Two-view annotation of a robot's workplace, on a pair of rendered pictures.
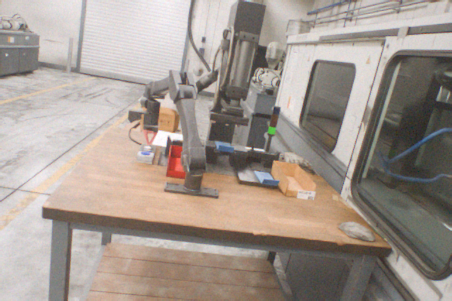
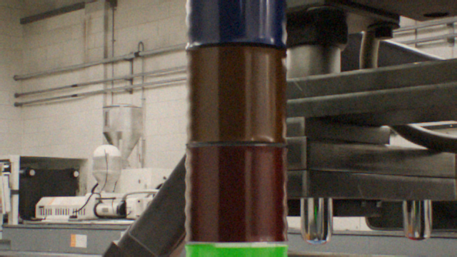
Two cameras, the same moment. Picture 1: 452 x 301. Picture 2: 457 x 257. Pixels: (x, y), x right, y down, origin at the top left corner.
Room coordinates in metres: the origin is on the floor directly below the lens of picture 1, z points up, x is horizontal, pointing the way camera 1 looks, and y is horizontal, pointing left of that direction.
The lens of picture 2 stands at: (2.05, -0.44, 1.10)
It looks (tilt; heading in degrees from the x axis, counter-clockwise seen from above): 5 degrees up; 141
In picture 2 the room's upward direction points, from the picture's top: straight up
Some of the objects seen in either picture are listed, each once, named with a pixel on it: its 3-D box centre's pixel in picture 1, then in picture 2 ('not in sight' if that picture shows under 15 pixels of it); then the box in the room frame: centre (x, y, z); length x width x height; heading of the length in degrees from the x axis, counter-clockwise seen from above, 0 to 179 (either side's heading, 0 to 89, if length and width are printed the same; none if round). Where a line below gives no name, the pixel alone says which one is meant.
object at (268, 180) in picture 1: (266, 176); not in sight; (1.42, -0.21, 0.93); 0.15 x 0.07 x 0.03; 12
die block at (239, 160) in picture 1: (224, 155); not in sight; (1.60, -0.01, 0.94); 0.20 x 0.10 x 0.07; 99
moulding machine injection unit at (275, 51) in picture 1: (287, 52); not in sight; (5.98, -0.73, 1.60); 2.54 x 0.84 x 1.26; 6
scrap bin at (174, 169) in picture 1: (182, 161); not in sight; (1.41, 0.16, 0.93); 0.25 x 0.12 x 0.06; 9
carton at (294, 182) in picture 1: (292, 179); not in sight; (1.45, -0.33, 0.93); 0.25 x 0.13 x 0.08; 9
